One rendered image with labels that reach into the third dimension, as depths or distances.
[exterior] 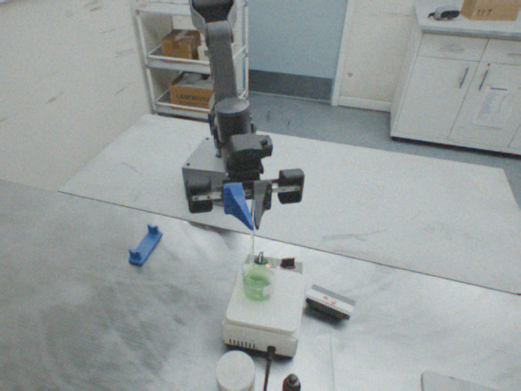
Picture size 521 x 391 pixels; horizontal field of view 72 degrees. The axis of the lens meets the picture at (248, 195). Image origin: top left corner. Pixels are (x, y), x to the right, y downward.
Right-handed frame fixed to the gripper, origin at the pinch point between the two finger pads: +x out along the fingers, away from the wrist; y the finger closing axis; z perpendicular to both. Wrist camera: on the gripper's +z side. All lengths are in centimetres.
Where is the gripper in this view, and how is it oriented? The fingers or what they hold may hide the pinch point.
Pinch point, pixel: (251, 212)
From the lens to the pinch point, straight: 53.1
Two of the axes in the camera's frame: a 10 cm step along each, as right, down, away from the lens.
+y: 9.9, -1.0, 1.2
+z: 0.0, -7.7, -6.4
